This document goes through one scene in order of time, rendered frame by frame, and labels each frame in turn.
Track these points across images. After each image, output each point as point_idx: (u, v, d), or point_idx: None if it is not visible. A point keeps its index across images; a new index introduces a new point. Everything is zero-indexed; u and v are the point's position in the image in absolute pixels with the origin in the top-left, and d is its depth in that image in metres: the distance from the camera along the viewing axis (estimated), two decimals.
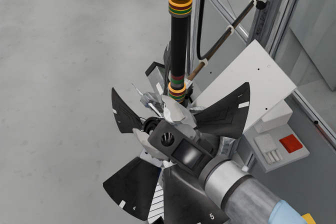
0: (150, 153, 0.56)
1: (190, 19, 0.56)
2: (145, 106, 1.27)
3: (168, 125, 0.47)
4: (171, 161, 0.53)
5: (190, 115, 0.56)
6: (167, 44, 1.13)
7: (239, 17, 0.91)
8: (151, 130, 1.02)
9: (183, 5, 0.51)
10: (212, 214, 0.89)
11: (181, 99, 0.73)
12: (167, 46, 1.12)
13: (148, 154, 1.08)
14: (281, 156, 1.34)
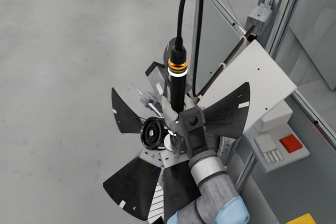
0: (165, 120, 0.73)
1: (186, 75, 0.69)
2: (145, 106, 1.27)
3: (199, 112, 0.65)
4: (178, 136, 0.70)
5: (202, 113, 0.74)
6: (167, 44, 1.13)
7: (231, 54, 1.03)
8: (151, 130, 1.02)
9: (180, 68, 0.63)
10: None
11: None
12: (167, 46, 1.12)
13: (148, 154, 1.08)
14: (281, 156, 1.34)
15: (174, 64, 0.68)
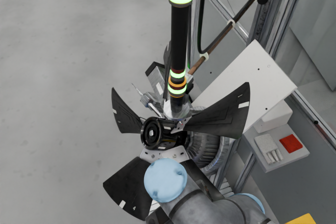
0: None
1: (191, 10, 0.55)
2: (145, 106, 1.27)
3: (146, 218, 0.69)
4: None
5: None
6: (167, 44, 1.13)
7: (241, 11, 0.89)
8: (151, 130, 1.02)
9: None
10: None
11: (182, 94, 0.71)
12: (167, 46, 1.12)
13: (148, 154, 1.08)
14: (281, 156, 1.34)
15: None
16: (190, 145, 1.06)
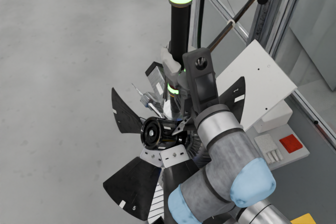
0: (165, 71, 0.59)
1: (190, 10, 0.54)
2: (145, 106, 1.27)
3: (209, 52, 0.50)
4: (181, 89, 0.56)
5: None
6: (243, 95, 0.84)
7: (241, 11, 0.89)
8: (153, 132, 1.01)
9: None
10: (135, 207, 1.13)
11: None
12: (240, 96, 0.85)
13: None
14: (281, 156, 1.34)
15: None
16: None
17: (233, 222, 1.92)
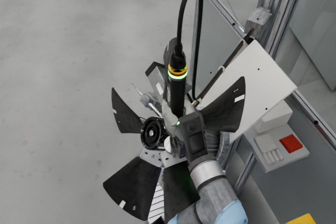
0: (165, 124, 0.75)
1: (185, 80, 0.70)
2: (145, 106, 1.27)
3: (199, 117, 0.66)
4: (178, 141, 0.72)
5: (201, 117, 0.76)
6: (243, 95, 0.84)
7: (230, 58, 1.05)
8: (153, 132, 1.01)
9: (180, 73, 0.65)
10: (135, 207, 1.13)
11: None
12: (240, 96, 0.85)
13: None
14: (281, 156, 1.34)
15: (174, 68, 0.69)
16: None
17: None
